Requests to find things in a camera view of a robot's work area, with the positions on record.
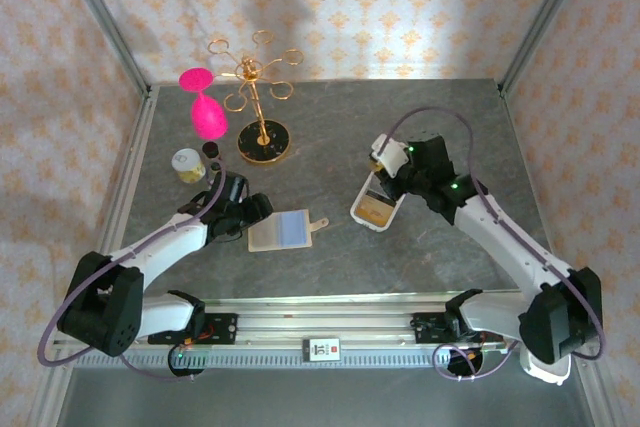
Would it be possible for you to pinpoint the blue wooden cutting board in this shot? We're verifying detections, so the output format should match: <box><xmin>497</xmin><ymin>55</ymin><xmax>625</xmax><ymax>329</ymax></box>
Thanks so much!
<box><xmin>248</xmin><ymin>209</ymin><xmax>330</xmax><ymax>253</ymax></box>

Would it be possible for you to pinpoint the white rectangular tray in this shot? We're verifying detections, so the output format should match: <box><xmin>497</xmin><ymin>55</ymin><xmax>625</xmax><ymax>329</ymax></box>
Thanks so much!
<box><xmin>349</xmin><ymin>171</ymin><xmax>405</xmax><ymax>232</ymax></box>

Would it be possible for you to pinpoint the gold card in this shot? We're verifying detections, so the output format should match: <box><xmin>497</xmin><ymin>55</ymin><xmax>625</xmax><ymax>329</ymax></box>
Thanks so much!
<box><xmin>357</xmin><ymin>189</ymin><xmax>396</xmax><ymax>226</ymax></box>

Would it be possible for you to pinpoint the gold glass rack stand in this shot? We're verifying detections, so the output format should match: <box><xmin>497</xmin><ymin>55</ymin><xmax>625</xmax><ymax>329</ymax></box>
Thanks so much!
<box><xmin>208</xmin><ymin>30</ymin><xmax>305</xmax><ymax>166</ymax></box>

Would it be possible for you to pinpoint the small dark bottle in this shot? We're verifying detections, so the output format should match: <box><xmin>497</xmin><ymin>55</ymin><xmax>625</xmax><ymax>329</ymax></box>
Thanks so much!
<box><xmin>201</xmin><ymin>141</ymin><xmax>224</xmax><ymax>173</ymax></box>

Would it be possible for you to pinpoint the pink wine glass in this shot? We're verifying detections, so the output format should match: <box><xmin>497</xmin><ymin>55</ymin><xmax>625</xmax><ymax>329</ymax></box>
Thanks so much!
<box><xmin>178</xmin><ymin>67</ymin><xmax>230</xmax><ymax>141</ymax></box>

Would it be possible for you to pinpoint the white label tag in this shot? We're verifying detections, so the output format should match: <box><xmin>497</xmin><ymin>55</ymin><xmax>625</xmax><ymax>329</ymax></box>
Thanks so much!
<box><xmin>302</xmin><ymin>337</ymin><xmax>342</xmax><ymax>362</ymax></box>

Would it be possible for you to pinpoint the white square clock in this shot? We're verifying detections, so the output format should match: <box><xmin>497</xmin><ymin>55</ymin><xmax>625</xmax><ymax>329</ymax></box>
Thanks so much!
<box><xmin>519</xmin><ymin>351</ymin><xmax>571</xmax><ymax>387</ymax></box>

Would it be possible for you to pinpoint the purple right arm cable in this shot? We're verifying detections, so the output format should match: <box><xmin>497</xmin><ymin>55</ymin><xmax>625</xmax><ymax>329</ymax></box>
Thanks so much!
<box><xmin>382</xmin><ymin>106</ymin><xmax>606</xmax><ymax>382</ymax></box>

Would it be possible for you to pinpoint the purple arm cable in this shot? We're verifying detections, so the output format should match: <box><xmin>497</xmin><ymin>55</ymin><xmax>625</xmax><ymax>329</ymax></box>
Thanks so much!
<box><xmin>38</xmin><ymin>159</ymin><xmax>229</xmax><ymax>382</ymax></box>
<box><xmin>382</xmin><ymin>106</ymin><xmax>606</xmax><ymax>382</ymax></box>

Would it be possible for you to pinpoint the aluminium table side rail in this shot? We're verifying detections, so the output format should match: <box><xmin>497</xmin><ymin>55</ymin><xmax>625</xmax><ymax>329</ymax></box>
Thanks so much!
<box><xmin>87</xmin><ymin>86</ymin><xmax>161</xmax><ymax>298</ymax></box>

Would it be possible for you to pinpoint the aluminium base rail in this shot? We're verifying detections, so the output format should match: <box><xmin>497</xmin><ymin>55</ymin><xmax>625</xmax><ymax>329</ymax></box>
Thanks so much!
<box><xmin>54</xmin><ymin>289</ymin><xmax>521</xmax><ymax>348</ymax></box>

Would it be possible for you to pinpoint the grey slotted cable duct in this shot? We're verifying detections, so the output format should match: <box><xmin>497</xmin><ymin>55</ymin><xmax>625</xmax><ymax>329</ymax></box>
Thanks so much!
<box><xmin>74</xmin><ymin>349</ymin><xmax>506</xmax><ymax>371</ymax></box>

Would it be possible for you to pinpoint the aluminium frame post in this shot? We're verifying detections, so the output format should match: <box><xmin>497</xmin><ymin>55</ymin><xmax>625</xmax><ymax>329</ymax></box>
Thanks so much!
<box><xmin>52</xmin><ymin>0</ymin><xmax>154</xmax><ymax>98</ymax></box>
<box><xmin>497</xmin><ymin>0</ymin><xmax>596</xmax><ymax>98</ymax></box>

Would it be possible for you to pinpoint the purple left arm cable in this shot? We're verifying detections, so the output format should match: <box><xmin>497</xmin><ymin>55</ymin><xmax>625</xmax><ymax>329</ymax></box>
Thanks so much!
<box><xmin>38</xmin><ymin>159</ymin><xmax>229</xmax><ymax>382</ymax></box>

